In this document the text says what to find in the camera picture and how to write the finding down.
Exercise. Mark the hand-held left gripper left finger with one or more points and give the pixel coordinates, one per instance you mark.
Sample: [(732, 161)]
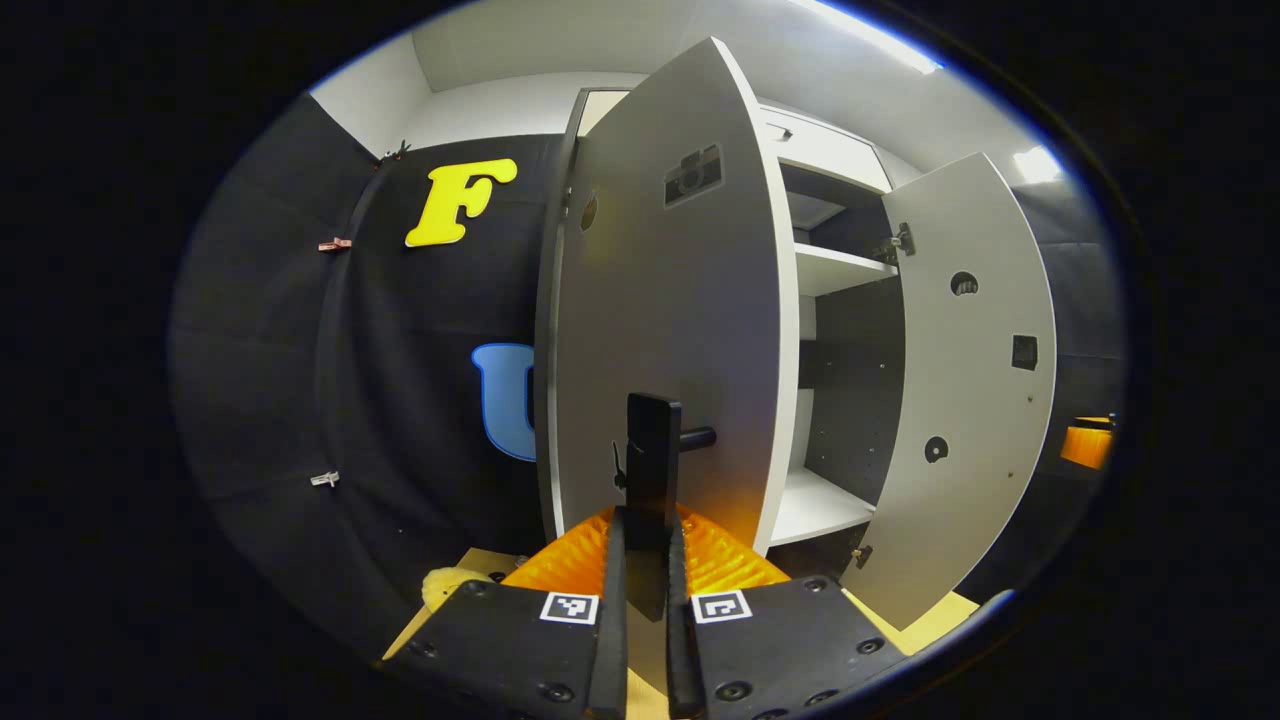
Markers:
[(612, 620)]

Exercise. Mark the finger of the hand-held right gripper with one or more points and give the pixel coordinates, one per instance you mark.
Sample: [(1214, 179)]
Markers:
[(1085, 445)]

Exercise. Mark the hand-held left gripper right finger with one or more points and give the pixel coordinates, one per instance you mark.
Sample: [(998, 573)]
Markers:
[(680, 640)]

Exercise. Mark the white cabinet door cherry sticker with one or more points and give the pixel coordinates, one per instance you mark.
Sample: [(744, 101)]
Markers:
[(970, 400)]

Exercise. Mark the white double-door shoe cabinet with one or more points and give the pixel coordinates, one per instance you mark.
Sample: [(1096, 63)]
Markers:
[(855, 380)]

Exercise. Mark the white cabinet door camera sticker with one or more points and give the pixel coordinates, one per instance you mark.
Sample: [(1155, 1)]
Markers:
[(680, 300)]

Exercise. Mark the white cabinet shelf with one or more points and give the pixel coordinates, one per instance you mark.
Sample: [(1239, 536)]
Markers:
[(815, 505), (830, 268)]

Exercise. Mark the white cabinet drawer front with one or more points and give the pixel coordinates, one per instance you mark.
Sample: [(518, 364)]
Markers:
[(830, 150)]

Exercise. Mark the yellow fuzzy object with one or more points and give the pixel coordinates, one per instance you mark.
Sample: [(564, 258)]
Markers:
[(450, 585)]

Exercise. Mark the small ceiling light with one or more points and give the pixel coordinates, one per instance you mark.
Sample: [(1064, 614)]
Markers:
[(1036, 165)]

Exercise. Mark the silver cloth clip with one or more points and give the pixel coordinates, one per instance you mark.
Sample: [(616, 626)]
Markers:
[(324, 479)]

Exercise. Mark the black backdrop cloth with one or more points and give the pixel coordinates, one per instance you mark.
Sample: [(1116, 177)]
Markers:
[(400, 330)]

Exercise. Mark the red cloth clip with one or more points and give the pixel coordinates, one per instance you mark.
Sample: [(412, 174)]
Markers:
[(335, 244)]

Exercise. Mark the black cloth clip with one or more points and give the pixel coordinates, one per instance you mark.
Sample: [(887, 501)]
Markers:
[(398, 150)]

